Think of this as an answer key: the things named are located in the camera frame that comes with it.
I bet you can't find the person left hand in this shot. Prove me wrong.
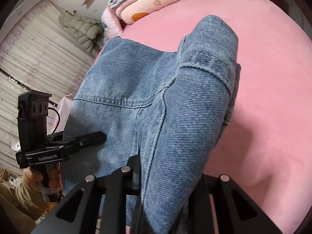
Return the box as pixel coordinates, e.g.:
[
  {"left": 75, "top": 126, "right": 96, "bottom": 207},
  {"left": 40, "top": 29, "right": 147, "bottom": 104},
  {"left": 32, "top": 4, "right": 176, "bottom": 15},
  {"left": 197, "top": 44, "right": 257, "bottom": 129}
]
[{"left": 23, "top": 163, "right": 62, "bottom": 192}]

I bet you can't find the beige puffer coat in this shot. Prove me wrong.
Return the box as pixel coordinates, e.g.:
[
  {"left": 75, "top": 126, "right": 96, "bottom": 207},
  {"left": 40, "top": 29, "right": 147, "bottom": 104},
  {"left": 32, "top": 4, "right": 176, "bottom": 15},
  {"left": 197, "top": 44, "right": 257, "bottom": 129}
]
[{"left": 58, "top": 14, "right": 105, "bottom": 58}]

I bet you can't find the beige sleeve forearm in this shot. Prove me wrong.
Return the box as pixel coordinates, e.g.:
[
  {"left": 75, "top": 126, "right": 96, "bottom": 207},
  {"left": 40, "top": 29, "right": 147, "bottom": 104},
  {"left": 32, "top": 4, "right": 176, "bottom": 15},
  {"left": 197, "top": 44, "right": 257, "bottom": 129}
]
[{"left": 1, "top": 174, "right": 49, "bottom": 233}]

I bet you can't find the white curtain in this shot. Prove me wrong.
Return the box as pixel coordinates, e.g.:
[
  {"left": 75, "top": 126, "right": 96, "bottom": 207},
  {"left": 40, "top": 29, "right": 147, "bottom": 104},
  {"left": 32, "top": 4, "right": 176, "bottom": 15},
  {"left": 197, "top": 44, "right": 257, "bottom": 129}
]
[{"left": 1, "top": 0, "right": 94, "bottom": 173}]

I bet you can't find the blue denim jacket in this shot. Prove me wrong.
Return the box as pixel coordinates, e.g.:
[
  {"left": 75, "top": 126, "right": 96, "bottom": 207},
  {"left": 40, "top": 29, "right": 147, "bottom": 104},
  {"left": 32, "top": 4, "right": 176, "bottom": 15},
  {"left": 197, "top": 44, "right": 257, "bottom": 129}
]
[{"left": 61, "top": 15, "right": 241, "bottom": 233}]

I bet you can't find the white pink storage box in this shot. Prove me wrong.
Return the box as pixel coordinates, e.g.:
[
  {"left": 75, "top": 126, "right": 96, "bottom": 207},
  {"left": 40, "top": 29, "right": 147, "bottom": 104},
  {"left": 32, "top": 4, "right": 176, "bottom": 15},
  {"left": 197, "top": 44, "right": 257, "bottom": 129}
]
[{"left": 47, "top": 94, "right": 74, "bottom": 134}]

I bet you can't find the pink bed sheet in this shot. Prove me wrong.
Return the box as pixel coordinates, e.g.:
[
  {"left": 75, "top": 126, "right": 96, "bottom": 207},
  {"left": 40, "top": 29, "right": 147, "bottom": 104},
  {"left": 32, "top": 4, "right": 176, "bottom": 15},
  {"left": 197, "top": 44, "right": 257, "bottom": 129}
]
[{"left": 122, "top": 0, "right": 311, "bottom": 233}]

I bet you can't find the folded pink blanket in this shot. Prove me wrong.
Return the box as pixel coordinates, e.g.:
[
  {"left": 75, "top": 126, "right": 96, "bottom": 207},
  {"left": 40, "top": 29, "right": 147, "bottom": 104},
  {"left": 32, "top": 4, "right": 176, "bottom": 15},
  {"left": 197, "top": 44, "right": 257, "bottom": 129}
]
[{"left": 115, "top": 0, "right": 179, "bottom": 24}]

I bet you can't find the black cable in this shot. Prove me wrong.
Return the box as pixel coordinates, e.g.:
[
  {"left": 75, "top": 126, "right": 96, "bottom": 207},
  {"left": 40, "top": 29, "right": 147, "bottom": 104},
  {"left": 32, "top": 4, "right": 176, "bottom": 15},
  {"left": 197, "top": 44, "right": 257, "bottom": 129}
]
[{"left": 47, "top": 106, "right": 61, "bottom": 135}]

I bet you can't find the white cartoon pillow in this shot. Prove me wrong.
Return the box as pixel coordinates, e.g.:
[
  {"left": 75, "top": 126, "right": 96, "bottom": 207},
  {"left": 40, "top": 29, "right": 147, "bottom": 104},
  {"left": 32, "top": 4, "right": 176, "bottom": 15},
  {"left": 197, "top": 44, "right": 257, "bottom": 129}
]
[{"left": 101, "top": 6, "right": 126, "bottom": 39}]

